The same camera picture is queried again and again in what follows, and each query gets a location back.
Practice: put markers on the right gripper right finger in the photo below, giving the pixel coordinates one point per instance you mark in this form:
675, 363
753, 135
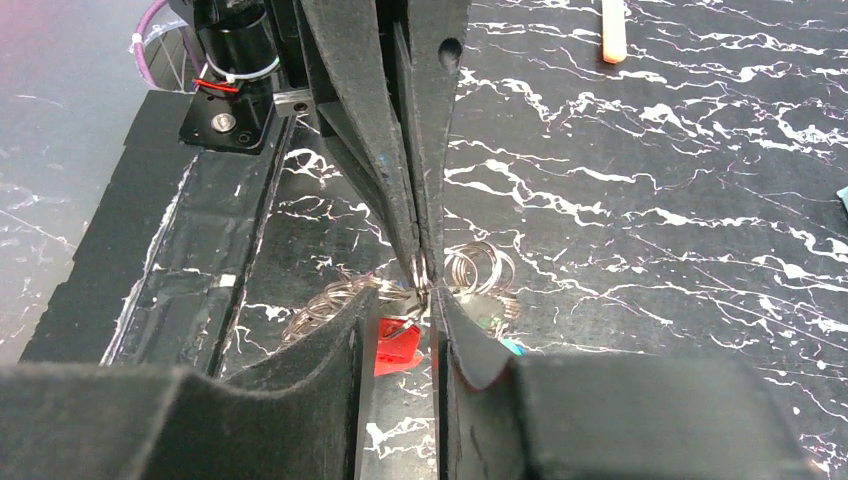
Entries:
599, 416

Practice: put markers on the metal keyring with red handle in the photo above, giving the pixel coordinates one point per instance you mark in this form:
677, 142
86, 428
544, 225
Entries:
480, 276

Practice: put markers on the key with red tag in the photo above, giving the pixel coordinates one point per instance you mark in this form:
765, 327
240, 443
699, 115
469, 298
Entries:
397, 347

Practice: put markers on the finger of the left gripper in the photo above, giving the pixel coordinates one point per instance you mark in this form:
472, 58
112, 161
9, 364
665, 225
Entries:
429, 41

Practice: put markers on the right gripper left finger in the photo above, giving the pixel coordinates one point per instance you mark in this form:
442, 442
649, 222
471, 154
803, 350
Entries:
299, 414

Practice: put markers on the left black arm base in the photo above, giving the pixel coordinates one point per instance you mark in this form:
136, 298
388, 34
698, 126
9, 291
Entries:
255, 72

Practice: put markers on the white orange marker tube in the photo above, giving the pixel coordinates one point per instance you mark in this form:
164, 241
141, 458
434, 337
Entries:
613, 31

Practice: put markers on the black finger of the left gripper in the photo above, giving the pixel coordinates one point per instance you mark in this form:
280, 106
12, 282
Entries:
342, 50

